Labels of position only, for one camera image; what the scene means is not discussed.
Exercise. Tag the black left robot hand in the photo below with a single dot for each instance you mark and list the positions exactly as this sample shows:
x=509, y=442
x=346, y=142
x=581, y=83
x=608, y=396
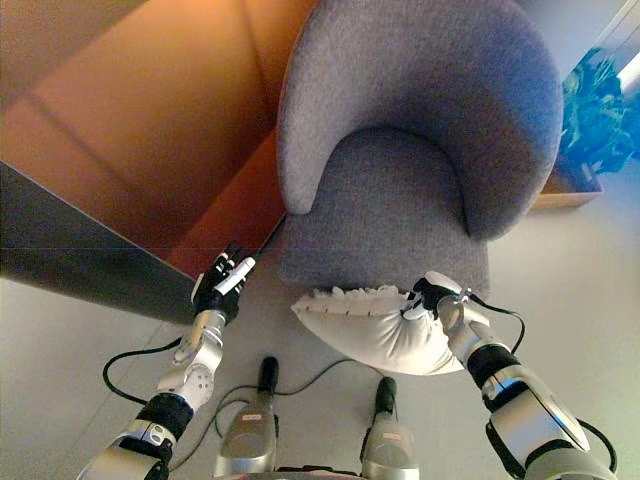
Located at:
x=220, y=290

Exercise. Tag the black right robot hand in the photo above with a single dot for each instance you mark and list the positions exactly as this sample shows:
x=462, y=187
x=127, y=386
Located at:
x=431, y=296

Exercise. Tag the white frilled pillow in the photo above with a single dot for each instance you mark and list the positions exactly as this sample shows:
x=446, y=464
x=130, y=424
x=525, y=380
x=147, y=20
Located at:
x=380, y=330

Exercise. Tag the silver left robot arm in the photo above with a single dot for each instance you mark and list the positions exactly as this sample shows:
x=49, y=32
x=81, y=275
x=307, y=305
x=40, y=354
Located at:
x=165, y=410

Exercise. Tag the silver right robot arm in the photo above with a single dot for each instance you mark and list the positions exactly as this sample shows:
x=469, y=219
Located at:
x=515, y=395

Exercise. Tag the silver left robot leg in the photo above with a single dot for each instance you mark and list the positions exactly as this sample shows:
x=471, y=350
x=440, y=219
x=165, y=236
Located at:
x=252, y=425

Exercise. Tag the silver robot leg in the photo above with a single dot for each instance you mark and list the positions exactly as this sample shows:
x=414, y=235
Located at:
x=387, y=430
x=252, y=425

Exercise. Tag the silver right robot leg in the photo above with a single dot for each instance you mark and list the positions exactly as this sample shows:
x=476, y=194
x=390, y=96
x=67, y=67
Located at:
x=387, y=430

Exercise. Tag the grey fabric armchair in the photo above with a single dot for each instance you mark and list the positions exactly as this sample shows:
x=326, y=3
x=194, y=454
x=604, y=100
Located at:
x=415, y=145

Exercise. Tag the brown wooden cabinet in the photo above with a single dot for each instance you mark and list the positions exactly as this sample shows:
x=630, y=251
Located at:
x=140, y=135

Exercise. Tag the green potted plant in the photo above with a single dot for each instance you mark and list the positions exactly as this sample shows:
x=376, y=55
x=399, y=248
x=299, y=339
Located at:
x=597, y=120

